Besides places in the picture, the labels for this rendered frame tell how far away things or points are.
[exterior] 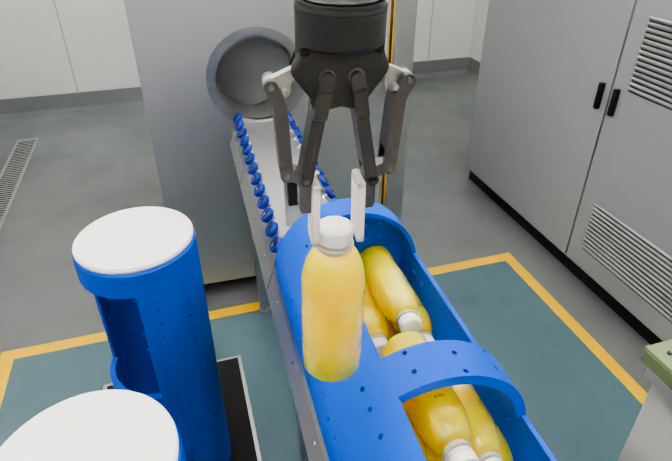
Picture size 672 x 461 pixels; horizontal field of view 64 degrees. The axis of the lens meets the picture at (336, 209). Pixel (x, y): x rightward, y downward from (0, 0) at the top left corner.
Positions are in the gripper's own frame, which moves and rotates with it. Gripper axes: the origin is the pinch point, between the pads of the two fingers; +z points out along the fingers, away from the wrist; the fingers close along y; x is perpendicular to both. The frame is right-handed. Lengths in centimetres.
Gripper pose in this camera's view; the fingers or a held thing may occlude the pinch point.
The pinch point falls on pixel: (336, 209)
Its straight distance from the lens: 53.3
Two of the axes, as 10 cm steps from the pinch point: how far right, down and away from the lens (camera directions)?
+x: 2.0, 5.4, -8.2
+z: -0.2, 8.4, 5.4
